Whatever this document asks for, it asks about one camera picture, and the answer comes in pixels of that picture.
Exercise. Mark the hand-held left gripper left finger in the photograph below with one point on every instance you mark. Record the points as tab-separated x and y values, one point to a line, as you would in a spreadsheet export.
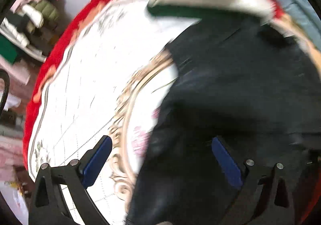
96	158

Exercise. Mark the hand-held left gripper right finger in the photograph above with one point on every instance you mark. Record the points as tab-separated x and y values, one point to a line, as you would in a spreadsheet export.
227	159

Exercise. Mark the black garment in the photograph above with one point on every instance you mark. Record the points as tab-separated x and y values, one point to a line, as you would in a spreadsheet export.
225	104

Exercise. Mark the pile of clothes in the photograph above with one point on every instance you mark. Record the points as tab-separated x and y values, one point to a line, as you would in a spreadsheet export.
30	27

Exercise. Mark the red and white floral blanket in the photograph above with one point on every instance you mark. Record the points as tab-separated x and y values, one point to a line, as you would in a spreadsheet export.
85	77

